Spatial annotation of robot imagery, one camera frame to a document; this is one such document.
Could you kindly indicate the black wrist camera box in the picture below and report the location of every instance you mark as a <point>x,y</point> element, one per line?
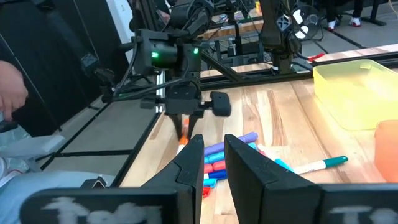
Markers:
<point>146,62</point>

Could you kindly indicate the red highlighter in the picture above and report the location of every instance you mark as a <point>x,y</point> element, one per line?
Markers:
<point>214,167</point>

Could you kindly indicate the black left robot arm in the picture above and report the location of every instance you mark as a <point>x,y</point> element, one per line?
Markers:
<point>189,12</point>

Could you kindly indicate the green cap whiteboard marker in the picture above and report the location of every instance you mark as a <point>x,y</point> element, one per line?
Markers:
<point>332,161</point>

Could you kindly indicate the orange plastic bin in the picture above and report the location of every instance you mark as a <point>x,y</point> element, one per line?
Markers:
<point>388,149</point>

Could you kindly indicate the person's hand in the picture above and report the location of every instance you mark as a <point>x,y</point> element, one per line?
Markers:
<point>11,90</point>

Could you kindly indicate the background wooden workbench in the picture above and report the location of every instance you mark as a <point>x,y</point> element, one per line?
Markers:
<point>230,31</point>

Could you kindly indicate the person's leg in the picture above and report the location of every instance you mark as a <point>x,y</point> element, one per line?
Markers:
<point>46,180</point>

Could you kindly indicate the orange whiteboard marker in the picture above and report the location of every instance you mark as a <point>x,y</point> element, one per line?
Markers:
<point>184,140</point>

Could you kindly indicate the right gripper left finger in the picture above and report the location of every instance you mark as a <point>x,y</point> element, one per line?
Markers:
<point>186,174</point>

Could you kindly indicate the person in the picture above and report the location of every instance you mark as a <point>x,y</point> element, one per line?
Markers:
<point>355,21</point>

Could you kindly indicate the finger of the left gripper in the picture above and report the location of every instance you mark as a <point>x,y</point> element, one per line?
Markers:
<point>193,123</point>
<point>177,124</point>

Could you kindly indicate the yellow plastic bin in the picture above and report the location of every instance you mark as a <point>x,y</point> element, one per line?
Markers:
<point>357,93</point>

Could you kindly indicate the purple highlighter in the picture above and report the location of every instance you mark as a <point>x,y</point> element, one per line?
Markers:
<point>236,140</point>

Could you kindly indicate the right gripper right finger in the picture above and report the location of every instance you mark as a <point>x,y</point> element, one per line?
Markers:
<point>248,180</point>

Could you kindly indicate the black aluminium table frame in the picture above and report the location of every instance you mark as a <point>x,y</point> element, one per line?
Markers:
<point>248,81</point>

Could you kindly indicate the black floor fan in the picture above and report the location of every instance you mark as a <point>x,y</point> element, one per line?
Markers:
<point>308,21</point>

